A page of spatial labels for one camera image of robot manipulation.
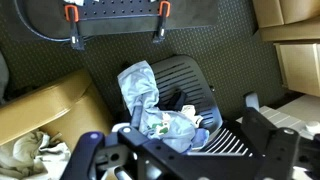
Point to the tan leather couch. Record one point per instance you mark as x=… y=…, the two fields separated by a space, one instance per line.
x=70 y=106

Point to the left orange black clamp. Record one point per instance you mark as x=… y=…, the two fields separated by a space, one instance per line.
x=71 y=15

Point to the white cloth on couch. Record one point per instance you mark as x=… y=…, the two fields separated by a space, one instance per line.
x=33 y=156

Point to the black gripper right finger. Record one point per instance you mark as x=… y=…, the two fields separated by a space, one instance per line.
x=282 y=149

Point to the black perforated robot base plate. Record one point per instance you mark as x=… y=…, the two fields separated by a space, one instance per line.
x=114 y=9

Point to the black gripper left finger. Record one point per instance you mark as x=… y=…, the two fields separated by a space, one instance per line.
x=128 y=152

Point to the small white cloth on chair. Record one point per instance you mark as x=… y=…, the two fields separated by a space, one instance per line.
x=190 y=112

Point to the blue cloth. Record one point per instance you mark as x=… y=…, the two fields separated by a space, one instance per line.
x=139 y=90

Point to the orange black clamp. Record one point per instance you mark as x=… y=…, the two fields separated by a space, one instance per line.
x=71 y=15
x=161 y=21

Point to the black slatted office chair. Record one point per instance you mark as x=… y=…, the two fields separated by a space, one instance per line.
x=182 y=73

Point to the light wood drawer cabinet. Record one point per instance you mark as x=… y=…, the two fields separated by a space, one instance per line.
x=293 y=26

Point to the right orange black clamp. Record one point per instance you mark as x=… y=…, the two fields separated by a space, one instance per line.
x=161 y=21

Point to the dark cloth on chair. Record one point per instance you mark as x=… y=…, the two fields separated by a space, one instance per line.
x=177 y=101

